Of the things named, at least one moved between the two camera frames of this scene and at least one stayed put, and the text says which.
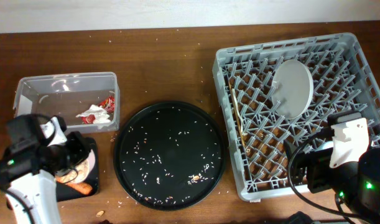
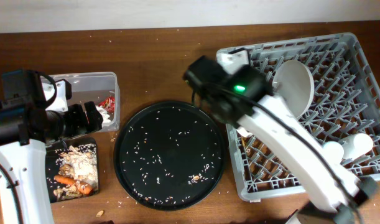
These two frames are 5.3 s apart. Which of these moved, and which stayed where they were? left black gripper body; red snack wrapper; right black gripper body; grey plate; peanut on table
Moved: right black gripper body; left black gripper body
Stayed: grey plate; peanut on table; red snack wrapper
